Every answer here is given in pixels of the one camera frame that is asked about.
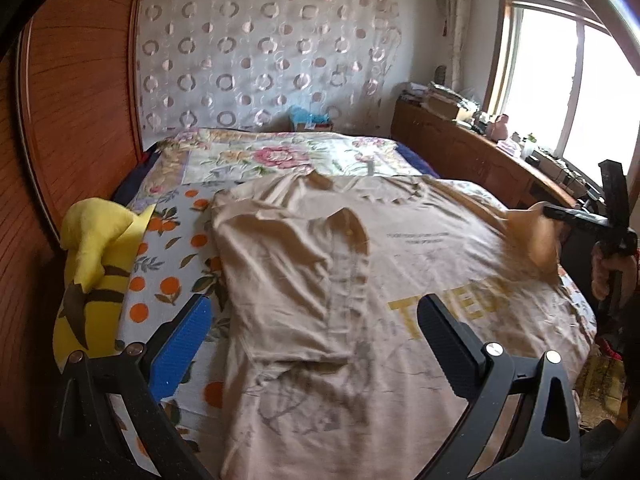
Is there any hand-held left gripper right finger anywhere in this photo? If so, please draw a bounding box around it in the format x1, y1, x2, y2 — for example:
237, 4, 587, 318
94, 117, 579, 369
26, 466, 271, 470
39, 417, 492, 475
416, 294, 583, 480

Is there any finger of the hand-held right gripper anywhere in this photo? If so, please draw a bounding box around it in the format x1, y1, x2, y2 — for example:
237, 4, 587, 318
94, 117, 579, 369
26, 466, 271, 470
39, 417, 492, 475
542, 202, 608, 235
599, 160, 633, 242

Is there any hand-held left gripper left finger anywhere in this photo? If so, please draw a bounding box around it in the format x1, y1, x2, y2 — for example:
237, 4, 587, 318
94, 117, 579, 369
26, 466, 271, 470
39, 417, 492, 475
57, 296, 216, 480

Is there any beige printed t-shirt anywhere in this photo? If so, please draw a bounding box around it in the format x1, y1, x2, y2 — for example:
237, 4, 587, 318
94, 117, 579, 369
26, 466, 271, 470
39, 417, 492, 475
220, 175, 596, 480

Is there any beige button shirt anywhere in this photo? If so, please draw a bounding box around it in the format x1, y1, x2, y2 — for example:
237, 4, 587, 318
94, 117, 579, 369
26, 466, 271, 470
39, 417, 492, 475
210, 170, 373, 366

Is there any person's right hand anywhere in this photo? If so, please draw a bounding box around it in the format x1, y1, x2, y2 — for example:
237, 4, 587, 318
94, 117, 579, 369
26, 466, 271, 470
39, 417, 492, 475
591, 242, 640, 311

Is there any yellow plush toy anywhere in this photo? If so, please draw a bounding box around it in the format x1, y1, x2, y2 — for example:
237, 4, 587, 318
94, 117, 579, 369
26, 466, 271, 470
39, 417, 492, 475
52, 197, 156, 366

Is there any pink toy figure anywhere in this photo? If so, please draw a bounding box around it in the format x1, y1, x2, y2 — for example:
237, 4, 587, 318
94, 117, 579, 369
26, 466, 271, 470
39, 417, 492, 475
489, 113, 512, 142

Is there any wooden cabinet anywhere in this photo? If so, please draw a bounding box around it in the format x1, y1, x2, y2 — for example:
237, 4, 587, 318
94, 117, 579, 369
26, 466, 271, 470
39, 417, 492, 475
390, 97, 581, 211

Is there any window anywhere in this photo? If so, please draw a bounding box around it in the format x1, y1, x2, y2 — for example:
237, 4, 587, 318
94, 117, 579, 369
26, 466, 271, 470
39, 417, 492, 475
492, 0, 640, 181

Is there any navy blanket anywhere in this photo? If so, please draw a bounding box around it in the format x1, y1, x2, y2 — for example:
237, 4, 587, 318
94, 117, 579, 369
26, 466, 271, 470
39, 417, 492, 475
395, 140, 441, 178

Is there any stack of books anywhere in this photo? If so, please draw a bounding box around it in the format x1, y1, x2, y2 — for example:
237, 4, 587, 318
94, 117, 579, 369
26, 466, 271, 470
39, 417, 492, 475
400, 80, 481, 123

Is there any floral quilt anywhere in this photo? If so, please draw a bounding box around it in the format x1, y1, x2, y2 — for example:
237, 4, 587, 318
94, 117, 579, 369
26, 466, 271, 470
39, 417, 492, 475
127, 127, 436, 206

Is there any blue bag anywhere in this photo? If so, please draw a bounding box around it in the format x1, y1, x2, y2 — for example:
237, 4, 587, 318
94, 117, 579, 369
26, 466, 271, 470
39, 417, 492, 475
289, 106, 335, 132

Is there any circle pattern curtain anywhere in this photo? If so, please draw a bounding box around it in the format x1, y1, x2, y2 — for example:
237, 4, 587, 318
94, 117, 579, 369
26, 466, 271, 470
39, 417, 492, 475
137, 0, 403, 133

